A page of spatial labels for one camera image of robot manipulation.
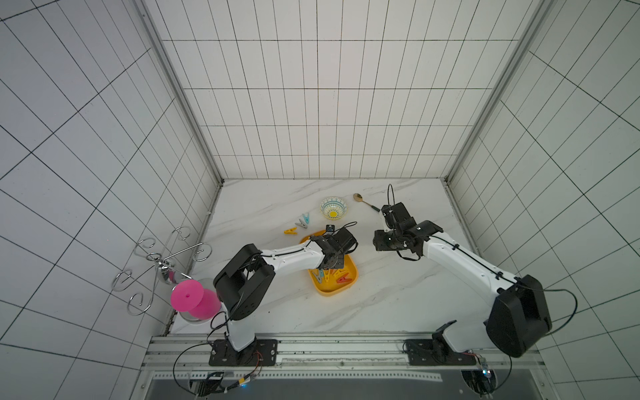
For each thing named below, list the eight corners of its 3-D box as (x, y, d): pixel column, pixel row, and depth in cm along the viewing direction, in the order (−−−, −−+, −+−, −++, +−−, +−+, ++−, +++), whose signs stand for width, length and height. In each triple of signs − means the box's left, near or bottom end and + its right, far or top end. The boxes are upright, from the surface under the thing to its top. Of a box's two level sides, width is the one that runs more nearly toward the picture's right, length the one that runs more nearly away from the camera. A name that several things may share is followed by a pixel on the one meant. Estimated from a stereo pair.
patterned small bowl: (332, 223, 105) (332, 218, 102) (318, 209, 110) (318, 204, 107) (349, 212, 109) (349, 206, 106) (334, 199, 114) (335, 193, 111)
